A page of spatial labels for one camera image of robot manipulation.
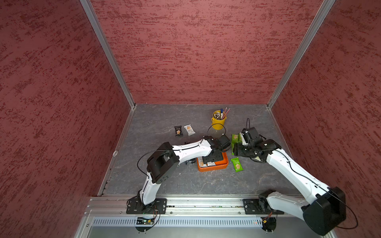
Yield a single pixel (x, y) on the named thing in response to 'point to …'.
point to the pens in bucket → (221, 115)
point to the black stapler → (193, 161)
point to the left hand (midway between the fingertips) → (213, 161)
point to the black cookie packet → (178, 130)
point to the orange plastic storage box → (219, 165)
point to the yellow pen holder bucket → (218, 119)
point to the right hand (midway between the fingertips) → (238, 153)
